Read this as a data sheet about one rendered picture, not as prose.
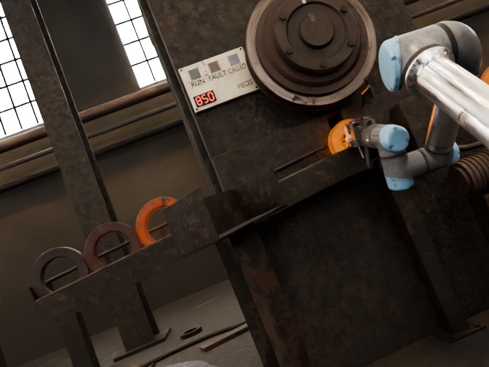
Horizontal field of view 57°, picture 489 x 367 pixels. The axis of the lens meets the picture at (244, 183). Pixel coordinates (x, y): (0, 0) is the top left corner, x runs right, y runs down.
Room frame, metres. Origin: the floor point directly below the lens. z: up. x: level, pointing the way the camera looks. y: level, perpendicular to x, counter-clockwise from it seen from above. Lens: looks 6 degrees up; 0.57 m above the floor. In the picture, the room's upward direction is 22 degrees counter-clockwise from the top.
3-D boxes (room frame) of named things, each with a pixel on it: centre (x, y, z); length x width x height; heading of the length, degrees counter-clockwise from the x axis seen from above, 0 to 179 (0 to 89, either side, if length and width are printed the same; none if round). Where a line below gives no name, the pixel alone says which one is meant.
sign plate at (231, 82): (1.66, -0.06, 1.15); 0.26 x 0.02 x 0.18; 96
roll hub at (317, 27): (1.49, -0.42, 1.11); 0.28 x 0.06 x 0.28; 96
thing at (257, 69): (1.59, -0.41, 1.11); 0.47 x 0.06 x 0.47; 96
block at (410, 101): (1.63, -0.64, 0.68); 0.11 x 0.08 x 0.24; 6
